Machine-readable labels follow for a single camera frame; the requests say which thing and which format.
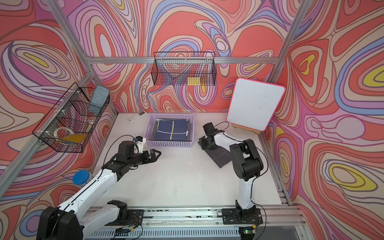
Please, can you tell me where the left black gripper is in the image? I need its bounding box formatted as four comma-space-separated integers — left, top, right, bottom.
126, 148, 161, 169

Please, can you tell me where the dark grey pillowcase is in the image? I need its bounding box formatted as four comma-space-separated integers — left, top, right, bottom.
204, 144, 232, 168

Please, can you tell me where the navy yellow-striped pillowcase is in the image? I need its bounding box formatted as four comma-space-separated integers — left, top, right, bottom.
155, 119, 189, 141

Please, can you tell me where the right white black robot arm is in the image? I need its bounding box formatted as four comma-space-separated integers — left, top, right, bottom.
199, 123, 264, 219

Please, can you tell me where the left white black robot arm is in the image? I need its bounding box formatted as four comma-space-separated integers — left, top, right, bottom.
36, 139, 162, 240

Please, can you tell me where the purple plastic basket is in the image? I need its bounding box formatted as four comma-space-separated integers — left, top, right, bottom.
145, 114, 195, 148

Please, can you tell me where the yellow card in basket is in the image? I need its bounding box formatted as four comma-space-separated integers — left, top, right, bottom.
62, 134, 87, 144

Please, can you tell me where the wooden whiteboard stand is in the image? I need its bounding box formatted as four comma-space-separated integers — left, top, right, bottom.
233, 124, 261, 135

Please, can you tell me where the white remote control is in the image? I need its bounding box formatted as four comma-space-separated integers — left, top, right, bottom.
128, 111, 147, 123

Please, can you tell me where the pink-framed whiteboard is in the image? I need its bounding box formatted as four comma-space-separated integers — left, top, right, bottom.
227, 78, 286, 132

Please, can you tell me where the blue-lidded clear jar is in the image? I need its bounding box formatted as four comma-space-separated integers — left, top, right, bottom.
72, 170, 94, 187

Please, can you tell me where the green circuit board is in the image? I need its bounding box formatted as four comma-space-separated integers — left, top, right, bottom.
115, 228, 135, 236

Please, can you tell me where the grey sponge block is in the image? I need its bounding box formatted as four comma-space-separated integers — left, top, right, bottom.
89, 86, 110, 113

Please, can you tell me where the white tape roll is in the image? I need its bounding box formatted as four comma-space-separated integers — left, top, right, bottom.
54, 127, 74, 139

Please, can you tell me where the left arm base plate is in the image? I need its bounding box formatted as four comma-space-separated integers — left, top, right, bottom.
107, 210, 144, 226

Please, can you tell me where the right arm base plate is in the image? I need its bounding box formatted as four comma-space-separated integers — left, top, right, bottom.
221, 206, 264, 226

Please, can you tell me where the black wire basket back wall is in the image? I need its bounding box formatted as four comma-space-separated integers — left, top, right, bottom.
151, 51, 217, 86

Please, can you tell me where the black wire basket wall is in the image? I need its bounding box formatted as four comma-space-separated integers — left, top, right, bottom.
151, 51, 217, 86
33, 83, 110, 153

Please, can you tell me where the black wire basket left wall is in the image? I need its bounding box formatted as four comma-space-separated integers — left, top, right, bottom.
33, 83, 110, 153

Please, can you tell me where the aluminium front rail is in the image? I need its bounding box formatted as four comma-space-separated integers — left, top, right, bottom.
86, 206, 314, 240

